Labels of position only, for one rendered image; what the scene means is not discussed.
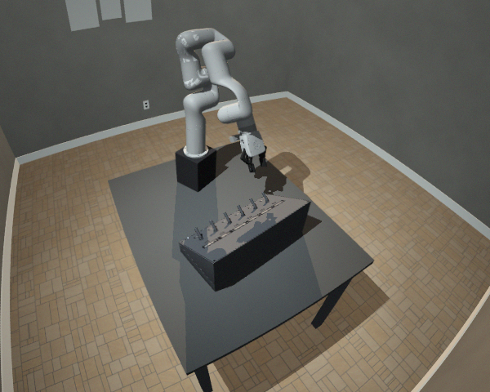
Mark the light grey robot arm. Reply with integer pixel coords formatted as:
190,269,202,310
176,28,257,158

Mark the black switch console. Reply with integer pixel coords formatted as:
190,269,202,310
179,192,311,292

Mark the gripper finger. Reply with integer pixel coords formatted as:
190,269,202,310
240,149,256,172
258,146,267,167

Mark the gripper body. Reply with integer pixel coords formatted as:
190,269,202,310
239,130,265,158

